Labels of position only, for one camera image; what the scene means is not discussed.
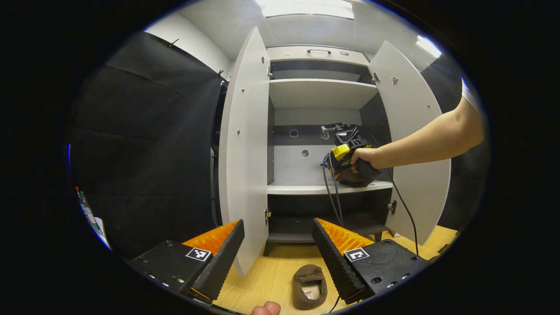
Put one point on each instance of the small ceiling light panel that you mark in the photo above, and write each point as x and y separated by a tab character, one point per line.
428	46

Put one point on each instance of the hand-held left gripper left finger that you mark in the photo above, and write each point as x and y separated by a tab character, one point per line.
221	267

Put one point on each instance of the clear plastic bottle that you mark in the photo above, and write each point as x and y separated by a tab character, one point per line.
86	210

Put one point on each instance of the black backdrop cloth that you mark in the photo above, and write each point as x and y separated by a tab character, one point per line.
468	183
148	144

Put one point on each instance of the white shoe cabinet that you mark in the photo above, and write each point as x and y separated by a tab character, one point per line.
319	92

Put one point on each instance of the large ceiling light panel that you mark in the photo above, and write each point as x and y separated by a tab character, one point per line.
306	8

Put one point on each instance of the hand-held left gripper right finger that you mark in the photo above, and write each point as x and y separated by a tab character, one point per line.
334	262

